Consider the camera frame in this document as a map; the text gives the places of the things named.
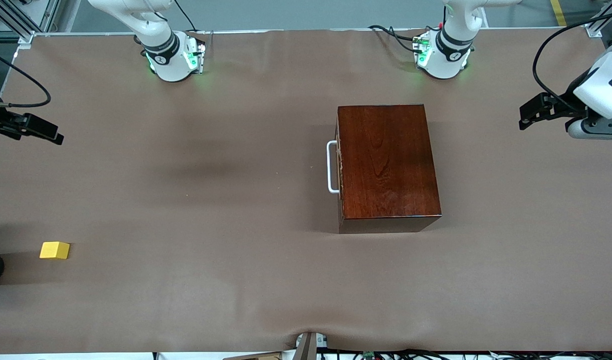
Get yellow block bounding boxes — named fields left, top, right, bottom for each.
left=40, top=241, right=71, bottom=260

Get dark wooden drawer cabinet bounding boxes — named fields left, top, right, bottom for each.
left=336, top=104, right=442, bottom=235

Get brown table cover sheet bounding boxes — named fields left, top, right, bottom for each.
left=0, top=27, right=612, bottom=354

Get aluminium frame profile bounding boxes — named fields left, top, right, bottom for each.
left=583, top=0, right=612, bottom=39
left=0, top=0, right=61, bottom=44

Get black left arm base cables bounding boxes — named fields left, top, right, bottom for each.
left=368, top=24, right=426, bottom=54

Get black right arm base cable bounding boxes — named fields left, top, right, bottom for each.
left=172, top=0, right=199, bottom=33

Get grey metal bracket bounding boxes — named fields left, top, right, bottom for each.
left=293, top=331, right=329, bottom=360

